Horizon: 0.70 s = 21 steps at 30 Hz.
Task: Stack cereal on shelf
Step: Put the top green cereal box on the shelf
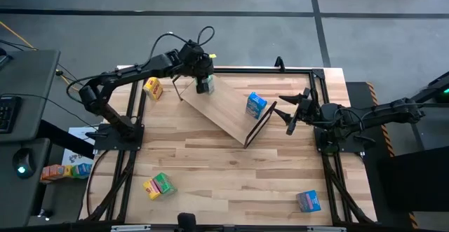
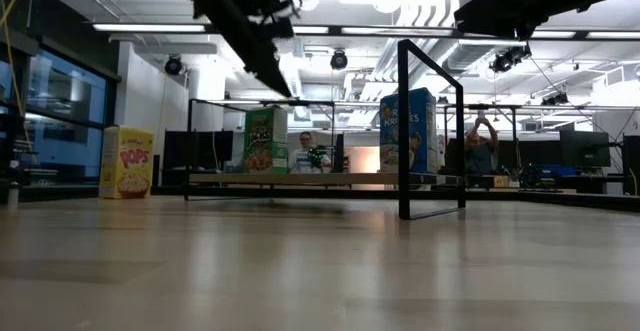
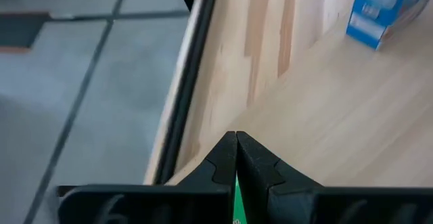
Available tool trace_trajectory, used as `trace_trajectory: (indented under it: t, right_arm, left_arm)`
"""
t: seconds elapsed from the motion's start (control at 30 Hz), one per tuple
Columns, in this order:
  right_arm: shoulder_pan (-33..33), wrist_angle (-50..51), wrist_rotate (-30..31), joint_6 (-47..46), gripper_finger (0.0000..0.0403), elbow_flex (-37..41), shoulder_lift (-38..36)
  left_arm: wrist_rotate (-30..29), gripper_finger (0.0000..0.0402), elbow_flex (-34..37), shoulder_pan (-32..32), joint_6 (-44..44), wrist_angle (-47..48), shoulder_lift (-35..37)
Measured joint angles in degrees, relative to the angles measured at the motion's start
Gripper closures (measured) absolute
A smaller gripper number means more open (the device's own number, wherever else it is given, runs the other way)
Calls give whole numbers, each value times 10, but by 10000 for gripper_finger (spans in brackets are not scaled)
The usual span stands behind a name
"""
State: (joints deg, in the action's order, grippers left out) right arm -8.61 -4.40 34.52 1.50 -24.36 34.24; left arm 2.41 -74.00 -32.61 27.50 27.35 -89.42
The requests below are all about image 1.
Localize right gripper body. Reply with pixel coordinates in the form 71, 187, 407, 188
286, 87, 323, 137

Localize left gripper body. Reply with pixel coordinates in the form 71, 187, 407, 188
178, 39, 215, 82

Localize blue Rice Krispies box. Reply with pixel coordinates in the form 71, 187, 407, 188
245, 91, 268, 120
296, 189, 322, 214

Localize yellow Corn Pops box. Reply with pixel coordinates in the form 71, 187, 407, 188
142, 76, 164, 102
142, 178, 162, 200

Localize wooden shelf with black legs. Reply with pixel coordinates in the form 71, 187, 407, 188
171, 71, 278, 149

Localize blue-green cereal box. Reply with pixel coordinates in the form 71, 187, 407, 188
72, 162, 93, 179

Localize orange cereal box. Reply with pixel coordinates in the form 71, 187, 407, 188
40, 164, 67, 183

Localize black mat with hazard stripes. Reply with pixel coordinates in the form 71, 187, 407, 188
345, 81, 420, 230

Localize black cart with green light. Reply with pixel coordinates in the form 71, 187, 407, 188
385, 71, 449, 152

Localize large black box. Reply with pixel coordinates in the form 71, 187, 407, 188
378, 146, 449, 212

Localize white printed paper sheet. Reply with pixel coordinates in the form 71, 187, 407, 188
61, 125, 98, 166

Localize dark round object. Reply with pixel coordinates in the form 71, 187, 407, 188
177, 212, 197, 232

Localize black desk support bar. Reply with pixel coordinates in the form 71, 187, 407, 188
36, 118, 96, 160

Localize black computer mouse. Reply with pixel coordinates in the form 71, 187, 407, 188
12, 148, 36, 180

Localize black keyboard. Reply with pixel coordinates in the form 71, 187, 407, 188
0, 96, 21, 135

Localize dark grey side desk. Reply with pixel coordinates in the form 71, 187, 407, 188
0, 137, 52, 228

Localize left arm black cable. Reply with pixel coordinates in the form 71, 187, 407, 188
149, 25, 215, 62

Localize black metal table frame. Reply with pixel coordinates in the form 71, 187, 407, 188
82, 65, 378, 226

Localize silver metal bracket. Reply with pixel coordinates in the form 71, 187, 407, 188
111, 224, 152, 232
307, 226, 347, 232

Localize thin black cable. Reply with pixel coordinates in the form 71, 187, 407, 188
0, 92, 98, 130

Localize yellow floor cable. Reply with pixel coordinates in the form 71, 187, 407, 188
0, 20, 80, 89

